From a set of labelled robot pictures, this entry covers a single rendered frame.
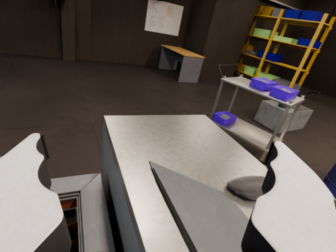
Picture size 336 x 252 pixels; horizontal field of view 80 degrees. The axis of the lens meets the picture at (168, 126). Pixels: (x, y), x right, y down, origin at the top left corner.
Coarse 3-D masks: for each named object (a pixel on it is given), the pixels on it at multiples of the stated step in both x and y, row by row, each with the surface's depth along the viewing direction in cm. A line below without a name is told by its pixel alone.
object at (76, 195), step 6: (66, 192) 80; (72, 192) 81; (78, 192) 82; (60, 198) 79; (66, 198) 80; (72, 198) 81; (78, 198) 80; (78, 204) 79; (78, 210) 76; (78, 216) 74; (78, 222) 72; (78, 228) 70; (78, 234) 69; (78, 240) 67
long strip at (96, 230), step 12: (96, 180) 88; (84, 192) 81; (96, 192) 82; (84, 204) 76; (96, 204) 77; (84, 216) 72; (96, 216) 73; (108, 216) 74; (84, 228) 68; (96, 228) 69; (108, 228) 70; (84, 240) 65; (96, 240) 66; (108, 240) 66
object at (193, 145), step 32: (128, 128) 92; (160, 128) 98; (192, 128) 105; (128, 160) 73; (160, 160) 76; (192, 160) 80; (224, 160) 84; (256, 160) 89; (128, 192) 60; (160, 192) 62; (224, 192) 68; (160, 224) 53
